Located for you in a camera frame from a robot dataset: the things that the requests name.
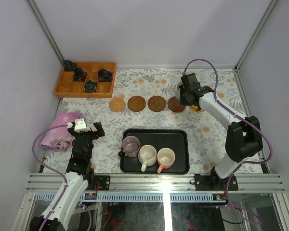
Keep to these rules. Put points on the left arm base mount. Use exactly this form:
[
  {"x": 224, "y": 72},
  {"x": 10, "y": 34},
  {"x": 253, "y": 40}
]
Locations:
[{"x": 98, "y": 181}]

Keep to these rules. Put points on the purple mug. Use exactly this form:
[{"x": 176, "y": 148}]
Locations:
[{"x": 130, "y": 147}]

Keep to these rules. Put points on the blue mug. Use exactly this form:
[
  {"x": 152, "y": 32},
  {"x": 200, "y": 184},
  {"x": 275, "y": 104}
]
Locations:
[{"x": 177, "y": 91}]

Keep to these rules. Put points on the blue slotted cable duct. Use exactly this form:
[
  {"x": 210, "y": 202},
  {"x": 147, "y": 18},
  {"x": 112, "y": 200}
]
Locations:
[{"x": 152, "y": 197}]

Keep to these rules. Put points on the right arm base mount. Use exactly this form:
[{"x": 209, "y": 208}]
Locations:
[{"x": 210, "y": 182}]

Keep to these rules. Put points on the pink princess cloth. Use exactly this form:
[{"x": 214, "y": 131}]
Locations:
[{"x": 59, "y": 139}]

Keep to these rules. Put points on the cream white mug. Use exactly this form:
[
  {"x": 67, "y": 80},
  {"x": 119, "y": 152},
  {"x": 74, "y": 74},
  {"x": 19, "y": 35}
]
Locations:
[{"x": 147, "y": 156}]

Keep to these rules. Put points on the orange wooden compartment tray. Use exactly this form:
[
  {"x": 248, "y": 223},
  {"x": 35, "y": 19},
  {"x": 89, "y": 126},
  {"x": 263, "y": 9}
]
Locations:
[{"x": 70, "y": 84}]

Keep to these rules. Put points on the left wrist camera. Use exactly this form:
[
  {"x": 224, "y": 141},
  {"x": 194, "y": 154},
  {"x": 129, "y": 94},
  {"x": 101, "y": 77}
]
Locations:
[{"x": 81, "y": 125}]

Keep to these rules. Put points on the aluminium front rail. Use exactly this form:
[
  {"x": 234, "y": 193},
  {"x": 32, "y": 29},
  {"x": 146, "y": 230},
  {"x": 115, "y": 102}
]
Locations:
[{"x": 145, "y": 183}]

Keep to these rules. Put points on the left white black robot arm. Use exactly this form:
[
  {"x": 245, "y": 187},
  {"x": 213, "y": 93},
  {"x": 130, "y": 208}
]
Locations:
[{"x": 57, "y": 215}]

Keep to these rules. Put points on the woven rattan coaster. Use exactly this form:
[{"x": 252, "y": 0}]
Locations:
[
  {"x": 117, "y": 105},
  {"x": 199, "y": 111}
]

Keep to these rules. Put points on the black roll far corner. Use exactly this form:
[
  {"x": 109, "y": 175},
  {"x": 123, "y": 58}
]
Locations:
[{"x": 67, "y": 63}]

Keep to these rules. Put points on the black serving tray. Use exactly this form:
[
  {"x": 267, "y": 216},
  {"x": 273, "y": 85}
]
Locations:
[{"x": 171, "y": 147}]

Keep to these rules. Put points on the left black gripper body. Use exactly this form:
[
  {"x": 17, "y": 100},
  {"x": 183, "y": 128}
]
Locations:
[{"x": 85, "y": 134}]

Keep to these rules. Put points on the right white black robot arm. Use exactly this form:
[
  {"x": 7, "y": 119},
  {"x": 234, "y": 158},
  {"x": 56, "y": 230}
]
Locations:
[{"x": 242, "y": 140}]

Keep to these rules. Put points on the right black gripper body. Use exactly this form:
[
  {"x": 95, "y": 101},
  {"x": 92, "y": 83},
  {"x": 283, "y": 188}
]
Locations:
[{"x": 183, "y": 99}]

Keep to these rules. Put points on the dark wooden coaster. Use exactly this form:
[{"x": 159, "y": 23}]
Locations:
[
  {"x": 156, "y": 103},
  {"x": 136, "y": 103},
  {"x": 175, "y": 106}
]

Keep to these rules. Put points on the pink mug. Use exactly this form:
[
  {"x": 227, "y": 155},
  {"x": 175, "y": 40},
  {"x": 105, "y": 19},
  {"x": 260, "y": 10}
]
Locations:
[{"x": 165, "y": 159}]

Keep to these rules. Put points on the dark green yellow roll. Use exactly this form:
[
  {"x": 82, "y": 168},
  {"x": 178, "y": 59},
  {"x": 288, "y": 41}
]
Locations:
[{"x": 90, "y": 87}]

